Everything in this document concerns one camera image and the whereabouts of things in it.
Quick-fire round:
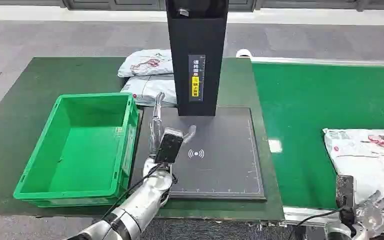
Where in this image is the green plastic crate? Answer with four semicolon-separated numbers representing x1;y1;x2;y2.
13;92;141;209

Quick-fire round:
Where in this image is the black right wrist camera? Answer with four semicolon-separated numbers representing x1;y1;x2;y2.
335;174;358;215

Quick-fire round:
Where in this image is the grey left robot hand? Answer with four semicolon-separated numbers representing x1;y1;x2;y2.
148;92;198;157

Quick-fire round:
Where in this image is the black scanner pad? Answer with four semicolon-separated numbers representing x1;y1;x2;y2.
130;106;268;202

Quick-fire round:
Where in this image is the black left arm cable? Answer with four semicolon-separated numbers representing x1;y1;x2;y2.
100;163;179;221

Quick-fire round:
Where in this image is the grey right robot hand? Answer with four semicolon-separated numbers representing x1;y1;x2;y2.
354;190;384;240

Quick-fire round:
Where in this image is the white parcel bag red print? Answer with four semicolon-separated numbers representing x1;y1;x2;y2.
117;49;174;79
120;74;179;108

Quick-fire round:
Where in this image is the black scanner column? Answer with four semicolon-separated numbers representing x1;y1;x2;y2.
164;0;230;117

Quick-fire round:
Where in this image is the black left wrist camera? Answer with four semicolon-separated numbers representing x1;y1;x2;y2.
154;127;185;165

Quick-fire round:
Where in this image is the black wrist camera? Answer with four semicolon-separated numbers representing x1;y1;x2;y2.
335;174;358;215
154;127;185;165

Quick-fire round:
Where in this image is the black and yellow column label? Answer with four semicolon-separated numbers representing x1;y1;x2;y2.
187;54;206;103

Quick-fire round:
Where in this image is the silver conveyor frame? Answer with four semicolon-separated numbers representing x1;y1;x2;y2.
249;56;384;235

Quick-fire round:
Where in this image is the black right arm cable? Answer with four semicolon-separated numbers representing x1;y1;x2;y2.
286;206;357;240

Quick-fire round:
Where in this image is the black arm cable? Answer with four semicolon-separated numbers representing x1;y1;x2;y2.
100;163;179;221
286;206;357;240

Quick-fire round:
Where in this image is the white conveyor roller end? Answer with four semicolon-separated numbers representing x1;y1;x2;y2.
235;48;254;60

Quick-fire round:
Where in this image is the green conveyor belt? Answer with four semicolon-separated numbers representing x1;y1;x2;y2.
251;61;384;211

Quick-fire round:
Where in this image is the dark green table mat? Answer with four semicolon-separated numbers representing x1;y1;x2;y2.
0;56;286;222

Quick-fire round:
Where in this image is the white parcel bag black lettering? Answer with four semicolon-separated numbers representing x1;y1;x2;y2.
322;128;384;220

